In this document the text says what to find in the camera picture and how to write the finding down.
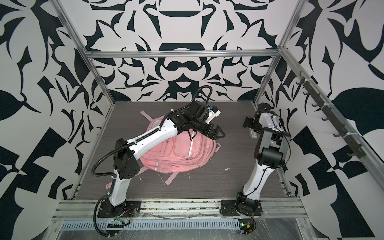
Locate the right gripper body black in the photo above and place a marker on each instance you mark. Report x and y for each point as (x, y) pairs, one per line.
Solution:
(253, 124)

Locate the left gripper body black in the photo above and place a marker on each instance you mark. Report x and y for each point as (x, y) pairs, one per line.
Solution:
(201, 126)

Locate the pink student backpack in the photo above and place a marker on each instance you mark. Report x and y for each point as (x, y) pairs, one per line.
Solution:
(178, 154)

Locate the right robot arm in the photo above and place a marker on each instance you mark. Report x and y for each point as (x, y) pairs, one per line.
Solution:
(271, 152)

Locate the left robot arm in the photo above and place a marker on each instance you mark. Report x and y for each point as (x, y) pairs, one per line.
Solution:
(127, 158)

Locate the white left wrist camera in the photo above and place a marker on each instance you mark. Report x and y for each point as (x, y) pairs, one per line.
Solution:
(213, 112)

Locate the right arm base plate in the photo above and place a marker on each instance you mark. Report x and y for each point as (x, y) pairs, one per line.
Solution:
(242, 207)

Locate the aluminium front rail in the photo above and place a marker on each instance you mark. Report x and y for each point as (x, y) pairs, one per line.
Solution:
(184, 209)

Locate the white perforated cable duct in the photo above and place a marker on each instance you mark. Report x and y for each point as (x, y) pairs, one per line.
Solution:
(187, 224)

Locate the wall hook rack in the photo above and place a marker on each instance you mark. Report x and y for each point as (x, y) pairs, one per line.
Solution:
(333, 115)

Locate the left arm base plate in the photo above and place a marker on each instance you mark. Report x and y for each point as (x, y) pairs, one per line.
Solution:
(118, 209)

